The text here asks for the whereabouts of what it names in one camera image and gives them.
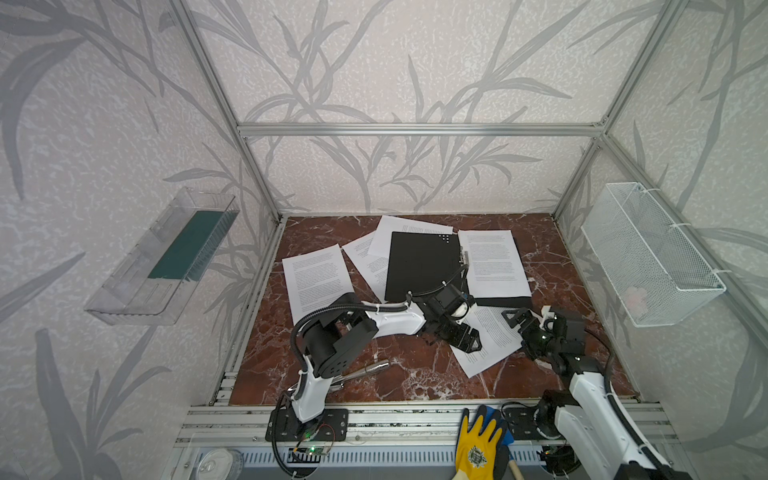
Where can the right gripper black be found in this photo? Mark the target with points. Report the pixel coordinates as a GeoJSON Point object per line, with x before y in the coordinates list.
{"type": "Point", "coordinates": [527, 322]}

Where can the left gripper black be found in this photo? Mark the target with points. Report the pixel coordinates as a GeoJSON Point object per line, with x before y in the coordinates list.
{"type": "Point", "coordinates": [458, 332]}

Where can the blue folder black inside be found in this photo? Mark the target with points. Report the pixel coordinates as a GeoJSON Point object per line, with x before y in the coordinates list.
{"type": "Point", "coordinates": [420, 262]}

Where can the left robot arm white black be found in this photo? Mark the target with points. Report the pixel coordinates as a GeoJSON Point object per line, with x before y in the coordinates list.
{"type": "Point", "coordinates": [328, 340]}

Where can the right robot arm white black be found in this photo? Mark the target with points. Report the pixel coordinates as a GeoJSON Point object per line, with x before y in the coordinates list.
{"type": "Point", "coordinates": [586, 418]}

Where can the yellow blue work glove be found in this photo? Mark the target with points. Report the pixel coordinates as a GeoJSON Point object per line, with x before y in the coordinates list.
{"type": "Point", "coordinates": [481, 447]}

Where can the paper sheet back top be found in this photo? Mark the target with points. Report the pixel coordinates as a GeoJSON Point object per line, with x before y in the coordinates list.
{"type": "Point", "coordinates": [380, 245]}

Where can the green circuit board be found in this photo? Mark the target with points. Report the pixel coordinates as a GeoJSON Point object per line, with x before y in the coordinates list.
{"type": "Point", "coordinates": [310, 453]}

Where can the white tape roll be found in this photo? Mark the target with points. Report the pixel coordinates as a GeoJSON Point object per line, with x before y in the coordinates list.
{"type": "Point", "coordinates": [220, 464]}

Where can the clear plastic tray green base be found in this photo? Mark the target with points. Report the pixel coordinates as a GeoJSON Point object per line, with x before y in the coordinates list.
{"type": "Point", "coordinates": [153, 284]}

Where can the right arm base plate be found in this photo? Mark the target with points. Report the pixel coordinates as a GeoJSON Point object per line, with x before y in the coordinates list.
{"type": "Point", "coordinates": [525, 425]}

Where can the white wire mesh basket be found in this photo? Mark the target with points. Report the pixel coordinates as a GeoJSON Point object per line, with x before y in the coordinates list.
{"type": "Point", "coordinates": [659, 276]}

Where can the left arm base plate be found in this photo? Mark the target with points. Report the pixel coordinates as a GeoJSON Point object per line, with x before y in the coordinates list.
{"type": "Point", "coordinates": [284, 426]}

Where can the aluminium frame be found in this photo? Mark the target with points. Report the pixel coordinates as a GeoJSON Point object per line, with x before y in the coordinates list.
{"type": "Point", "coordinates": [690, 125]}

